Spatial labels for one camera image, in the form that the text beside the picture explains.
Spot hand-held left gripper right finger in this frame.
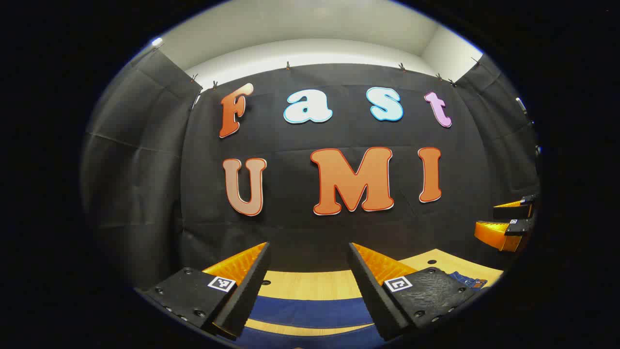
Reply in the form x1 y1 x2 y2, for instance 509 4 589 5
348 242 480 341

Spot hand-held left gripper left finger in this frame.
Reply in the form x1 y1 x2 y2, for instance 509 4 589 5
135 241 271 340

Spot blue jeans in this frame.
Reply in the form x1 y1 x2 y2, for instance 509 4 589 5
232 270 487 349

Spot black backdrop cloth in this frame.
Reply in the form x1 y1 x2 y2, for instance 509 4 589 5
80 48 542 291

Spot row of small backdrop clips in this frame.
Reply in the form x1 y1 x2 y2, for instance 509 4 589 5
189 57 485 92

